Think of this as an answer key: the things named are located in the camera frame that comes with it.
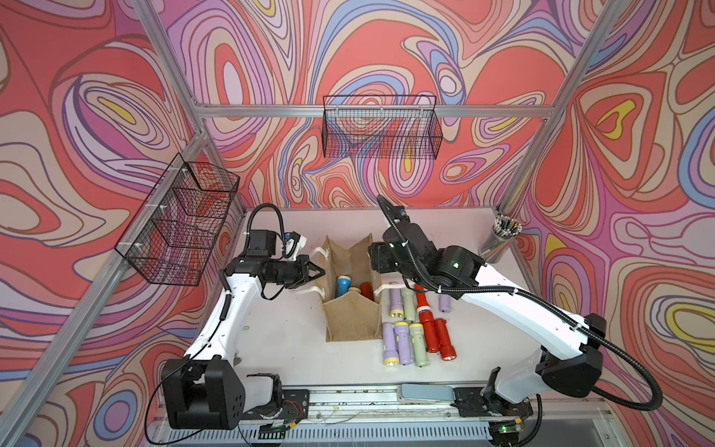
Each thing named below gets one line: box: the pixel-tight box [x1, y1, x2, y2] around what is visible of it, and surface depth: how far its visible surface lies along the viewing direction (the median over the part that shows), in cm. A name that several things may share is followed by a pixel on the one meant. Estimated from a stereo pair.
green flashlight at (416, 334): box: [409, 323, 431, 368], surface depth 83 cm
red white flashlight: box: [414, 284, 435, 322], surface depth 89 cm
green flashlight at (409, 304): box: [401, 287, 417, 325], surface depth 90 cm
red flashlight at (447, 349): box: [433, 318, 458, 362], surface depth 84 cm
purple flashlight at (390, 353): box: [382, 322, 401, 366], surface depth 82 cm
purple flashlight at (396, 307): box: [389, 288, 405, 319], surface depth 90 cm
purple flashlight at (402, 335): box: [393, 321, 413, 366], surface depth 84 cm
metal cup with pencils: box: [477, 214, 523, 264], surface depth 95 cm
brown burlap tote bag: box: [300, 233, 407, 342], surface depth 81 cm
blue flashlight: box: [336, 274, 351, 298], surface depth 95 cm
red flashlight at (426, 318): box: [418, 310, 440, 354], surface depth 85 cm
